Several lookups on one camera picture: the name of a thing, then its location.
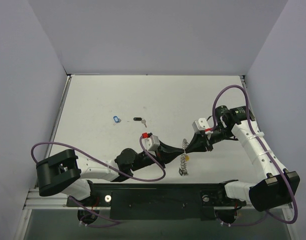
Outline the black tag key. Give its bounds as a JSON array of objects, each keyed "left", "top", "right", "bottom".
[{"left": 133, "top": 117, "right": 147, "bottom": 128}]

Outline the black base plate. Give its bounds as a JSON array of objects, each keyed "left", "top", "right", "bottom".
[{"left": 81, "top": 183, "right": 246, "bottom": 222}]

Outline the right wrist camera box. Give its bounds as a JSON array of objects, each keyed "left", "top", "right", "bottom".
[{"left": 192, "top": 118, "right": 212, "bottom": 134}]

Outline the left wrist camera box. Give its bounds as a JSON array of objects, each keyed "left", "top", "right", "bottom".
[{"left": 141, "top": 132, "right": 160, "bottom": 152}]

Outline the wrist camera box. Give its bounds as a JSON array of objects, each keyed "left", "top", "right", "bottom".
[
  {"left": 192, "top": 118, "right": 212, "bottom": 134},
  {"left": 141, "top": 132, "right": 160, "bottom": 152}
]

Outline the metal keyring disc with rings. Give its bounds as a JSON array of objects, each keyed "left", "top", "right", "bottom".
[{"left": 179, "top": 138, "right": 189, "bottom": 176}]

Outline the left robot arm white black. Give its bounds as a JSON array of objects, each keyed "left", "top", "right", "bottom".
[{"left": 36, "top": 138, "right": 184, "bottom": 206}]

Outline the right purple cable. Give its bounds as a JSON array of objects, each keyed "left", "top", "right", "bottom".
[{"left": 212, "top": 84, "right": 299, "bottom": 225}]

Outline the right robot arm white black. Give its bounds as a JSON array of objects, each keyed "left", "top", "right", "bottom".
[{"left": 185, "top": 105, "right": 300, "bottom": 212}]

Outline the purple cable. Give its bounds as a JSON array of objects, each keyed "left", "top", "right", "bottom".
[
  {"left": 30, "top": 136, "right": 167, "bottom": 228},
  {"left": 212, "top": 84, "right": 299, "bottom": 225}
]

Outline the blue tag key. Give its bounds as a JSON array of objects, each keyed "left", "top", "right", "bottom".
[{"left": 113, "top": 115, "right": 121, "bottom": 125}]

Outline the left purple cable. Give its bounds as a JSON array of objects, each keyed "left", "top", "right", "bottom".
[{"left": 30, "top": 136, "right": 167, "bottom": 228}]

